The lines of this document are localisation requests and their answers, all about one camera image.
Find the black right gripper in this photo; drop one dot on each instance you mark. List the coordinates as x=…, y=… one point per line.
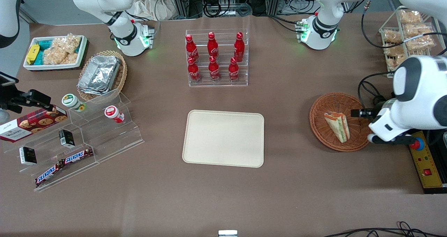
x=15, y=101

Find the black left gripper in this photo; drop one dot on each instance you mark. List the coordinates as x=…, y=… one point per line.
x=378, y=111

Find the triangle sandwich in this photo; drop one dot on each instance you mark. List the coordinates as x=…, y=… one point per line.
x=338, y=126

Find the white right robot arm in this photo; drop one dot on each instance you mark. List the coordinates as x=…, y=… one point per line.
x=123, y=34

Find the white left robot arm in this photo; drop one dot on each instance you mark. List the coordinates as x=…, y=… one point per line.
x=419, y=90

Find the round brown wicker basket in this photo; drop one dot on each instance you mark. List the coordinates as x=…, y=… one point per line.
x=321, y=125

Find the oval tan wicker basket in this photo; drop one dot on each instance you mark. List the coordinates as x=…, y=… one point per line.
x=121, y=73

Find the beige plastic tray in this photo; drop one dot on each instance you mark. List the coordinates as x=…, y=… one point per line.
x=223, y=138

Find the red tartan cookie box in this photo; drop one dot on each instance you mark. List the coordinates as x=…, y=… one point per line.
x=31, y=124

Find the cup with green lid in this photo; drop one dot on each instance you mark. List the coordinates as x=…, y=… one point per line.
x=71, y=101

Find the yellow snack packet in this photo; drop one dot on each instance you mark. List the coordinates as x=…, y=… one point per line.
x=32, y=54

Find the small black box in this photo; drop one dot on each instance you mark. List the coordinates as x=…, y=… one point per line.
x=66, y=138
x=28, y=156

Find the teal snack packet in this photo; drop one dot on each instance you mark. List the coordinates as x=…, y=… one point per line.
x=43, y=46

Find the clear bag of rice crackers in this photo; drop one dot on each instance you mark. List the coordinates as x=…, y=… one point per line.
x=63, y=50

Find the white rectangular plastic bin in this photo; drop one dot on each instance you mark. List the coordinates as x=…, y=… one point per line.
x=82, y=52

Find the red emergency stop button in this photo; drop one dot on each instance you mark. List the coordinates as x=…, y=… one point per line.
x=417, y=144

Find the clear bag of fried snacks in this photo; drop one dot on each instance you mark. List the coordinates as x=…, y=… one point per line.
x=419, y=38
x=410, y=17
x=394, y=55
x=392, y=36

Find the stacked aluminium foil containers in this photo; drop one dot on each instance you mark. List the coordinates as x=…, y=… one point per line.
x=99, y=74

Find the brown Snickers bar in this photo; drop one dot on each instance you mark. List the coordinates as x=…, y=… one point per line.
x=77, y=156
x=49, y=174

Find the clear acrylic step shelf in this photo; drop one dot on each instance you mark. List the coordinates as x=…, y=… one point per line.
x=104, y=135

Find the cup with red lid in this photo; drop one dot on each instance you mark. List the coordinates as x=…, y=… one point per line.
x=113, y=113

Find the yellow control box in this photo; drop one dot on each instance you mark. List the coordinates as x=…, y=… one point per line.
x=427, y=174

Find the red cola bottle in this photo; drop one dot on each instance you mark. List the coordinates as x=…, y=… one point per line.
x=191, y=50
x=233, y=70
x=214, y=70
x=193, y=71
x=239, y=48
x=212, y=47

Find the clear acrylic bottle rack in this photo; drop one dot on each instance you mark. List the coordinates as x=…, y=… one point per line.
x=223, y=80

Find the beige crumpled cloth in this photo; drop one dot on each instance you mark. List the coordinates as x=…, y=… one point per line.
x=153, y=5

